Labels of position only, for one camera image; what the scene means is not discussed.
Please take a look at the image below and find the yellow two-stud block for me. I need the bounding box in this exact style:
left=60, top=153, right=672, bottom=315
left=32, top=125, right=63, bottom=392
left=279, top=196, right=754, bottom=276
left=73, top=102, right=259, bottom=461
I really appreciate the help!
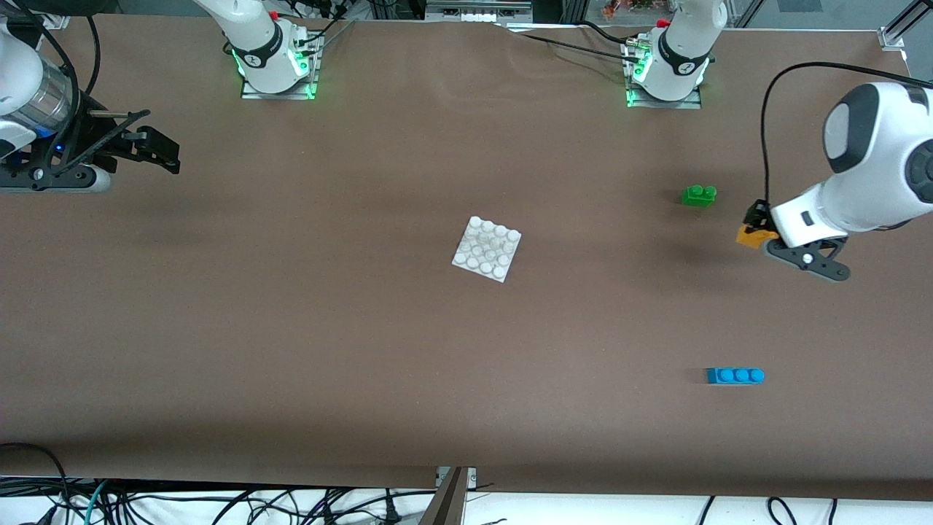
left=735, top=222, right=779, bottom=249

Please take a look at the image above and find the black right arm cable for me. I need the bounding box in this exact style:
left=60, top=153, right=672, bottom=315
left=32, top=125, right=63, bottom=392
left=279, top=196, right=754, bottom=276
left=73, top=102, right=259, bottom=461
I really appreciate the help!
left=11, top=0, right=150, bottom=183

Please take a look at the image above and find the grey metal post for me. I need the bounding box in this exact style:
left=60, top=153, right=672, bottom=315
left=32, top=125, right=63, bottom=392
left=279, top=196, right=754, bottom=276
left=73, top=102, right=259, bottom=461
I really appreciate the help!
left=419, top=467, right=469, bottom=525

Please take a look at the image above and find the aluminium frame post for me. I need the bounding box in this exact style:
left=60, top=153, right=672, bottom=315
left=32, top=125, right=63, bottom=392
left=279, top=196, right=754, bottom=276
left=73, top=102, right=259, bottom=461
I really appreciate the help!
left=878, top=0, right=933, bottom=52

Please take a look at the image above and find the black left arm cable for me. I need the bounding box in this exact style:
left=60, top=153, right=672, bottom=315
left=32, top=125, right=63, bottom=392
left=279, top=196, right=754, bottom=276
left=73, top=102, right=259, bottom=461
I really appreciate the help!
left=760, top=62, right=933, bottom=209

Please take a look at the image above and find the black cable bundle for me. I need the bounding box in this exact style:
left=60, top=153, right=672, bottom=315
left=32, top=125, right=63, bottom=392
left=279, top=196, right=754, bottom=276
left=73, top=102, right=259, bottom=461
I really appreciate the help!
left=288, top=0, right=358, bottom=52

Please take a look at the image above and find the brown table cover sheet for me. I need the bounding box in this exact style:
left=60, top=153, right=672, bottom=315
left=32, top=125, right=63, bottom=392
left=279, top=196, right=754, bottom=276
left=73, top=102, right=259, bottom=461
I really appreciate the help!
left=0, top=13, right=933, bottom=504

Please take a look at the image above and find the orange background object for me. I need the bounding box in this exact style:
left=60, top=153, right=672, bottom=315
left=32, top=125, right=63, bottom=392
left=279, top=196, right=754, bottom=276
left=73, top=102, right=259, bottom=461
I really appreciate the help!
left=601, top=0, right=657, bottom=19

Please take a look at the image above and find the short black table cable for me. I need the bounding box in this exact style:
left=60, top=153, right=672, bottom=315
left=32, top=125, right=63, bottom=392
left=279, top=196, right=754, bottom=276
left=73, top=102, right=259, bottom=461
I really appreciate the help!
left=576, top=20, right=631, bottom=43

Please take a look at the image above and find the white studded base plate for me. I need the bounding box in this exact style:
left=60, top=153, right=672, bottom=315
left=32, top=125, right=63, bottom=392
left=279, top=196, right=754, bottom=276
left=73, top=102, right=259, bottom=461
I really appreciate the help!
left=451, top=216, right=523, bottom=284

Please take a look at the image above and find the teal cable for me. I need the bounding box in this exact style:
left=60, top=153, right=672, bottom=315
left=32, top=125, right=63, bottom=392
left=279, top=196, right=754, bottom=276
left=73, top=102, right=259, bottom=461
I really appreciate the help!
left=82, top=479, right=112, bottom=525

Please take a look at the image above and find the black looped floor cable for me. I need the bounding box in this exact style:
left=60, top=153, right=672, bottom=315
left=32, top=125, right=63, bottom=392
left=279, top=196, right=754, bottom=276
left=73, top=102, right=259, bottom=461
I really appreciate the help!
left=0, top=442, right=71, bottom=525

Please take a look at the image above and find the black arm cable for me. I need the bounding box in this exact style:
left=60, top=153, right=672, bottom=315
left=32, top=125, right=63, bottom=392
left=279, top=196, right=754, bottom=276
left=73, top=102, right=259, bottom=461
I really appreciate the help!
left=11, top=0, right=150, bottom=183
left=760, top=62, right=933, bottom=209

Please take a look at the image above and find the white slotted rail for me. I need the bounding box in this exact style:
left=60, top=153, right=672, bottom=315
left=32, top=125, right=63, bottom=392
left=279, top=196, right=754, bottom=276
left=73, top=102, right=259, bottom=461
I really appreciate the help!
left=425, top=0, right=534, bottom=24

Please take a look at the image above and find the blue three-stud block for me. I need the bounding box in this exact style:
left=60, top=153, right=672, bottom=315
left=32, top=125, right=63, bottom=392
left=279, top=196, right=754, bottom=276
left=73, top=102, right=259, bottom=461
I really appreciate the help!
left=706, top=367, right=765, bottom=386

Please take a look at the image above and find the small metal bracket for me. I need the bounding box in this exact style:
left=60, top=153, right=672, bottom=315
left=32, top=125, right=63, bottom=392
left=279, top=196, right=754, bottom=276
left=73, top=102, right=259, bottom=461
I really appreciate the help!
left=436, top=467, right=478, bottom=491

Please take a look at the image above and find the long black table cable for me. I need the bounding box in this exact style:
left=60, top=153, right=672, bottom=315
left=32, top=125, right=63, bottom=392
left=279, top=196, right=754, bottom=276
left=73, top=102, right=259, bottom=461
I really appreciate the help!
left=507, top=29, right=635, bottom=63

